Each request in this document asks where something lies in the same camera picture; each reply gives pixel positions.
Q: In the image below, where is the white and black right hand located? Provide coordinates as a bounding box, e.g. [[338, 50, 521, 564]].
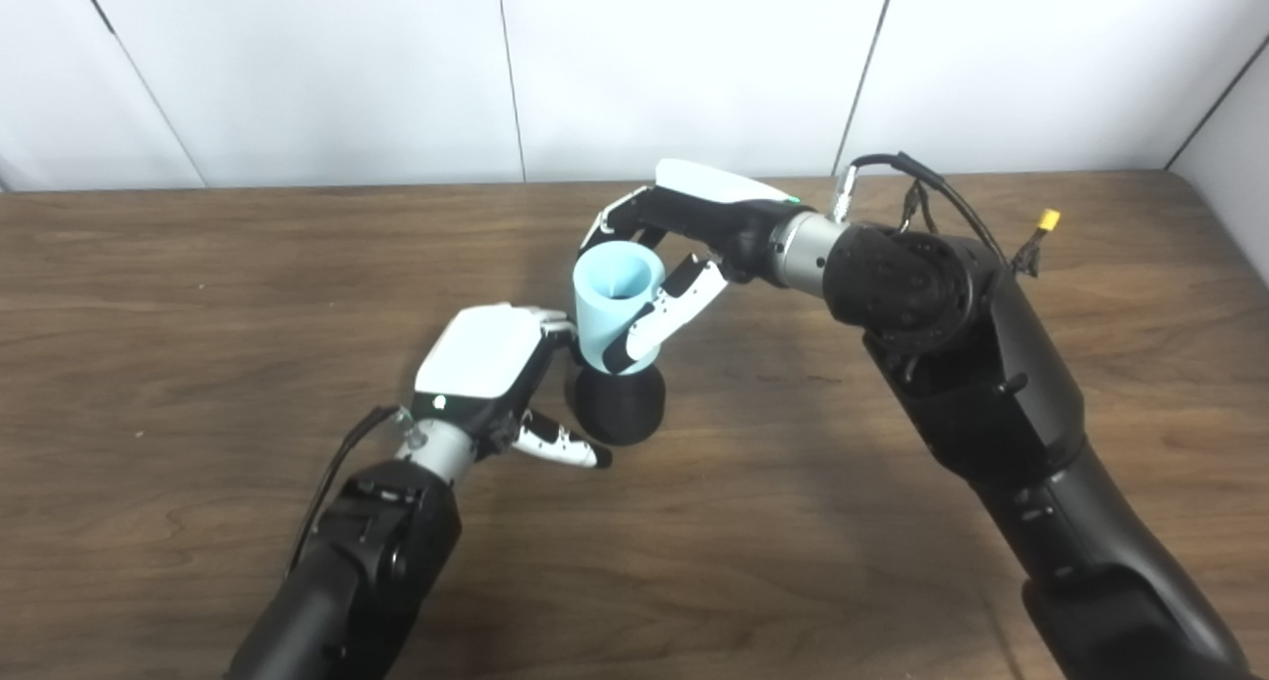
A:
[[577, 158, 805, 376]]

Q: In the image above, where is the white and black left hand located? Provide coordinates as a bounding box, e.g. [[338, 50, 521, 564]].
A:
[[408, 302, 614, 470]]

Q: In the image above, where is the light-blue hose piece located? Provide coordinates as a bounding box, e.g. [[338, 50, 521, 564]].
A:
[[572, 240, 667, 376]]

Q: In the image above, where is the black funnel-shaped nozzle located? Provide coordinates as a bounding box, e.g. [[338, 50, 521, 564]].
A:
[[564, 347, 667, 448]]

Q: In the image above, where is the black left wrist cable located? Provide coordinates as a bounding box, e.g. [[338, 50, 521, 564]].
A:
[[285, 404, 413, 579]]

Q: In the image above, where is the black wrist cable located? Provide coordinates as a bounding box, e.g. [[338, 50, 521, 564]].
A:
[[285, 404, 413, 579], [830, 151, 1009, 262]]

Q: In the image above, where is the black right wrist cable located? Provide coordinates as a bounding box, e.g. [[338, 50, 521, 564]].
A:
[[830, 151, 1009, 262]]

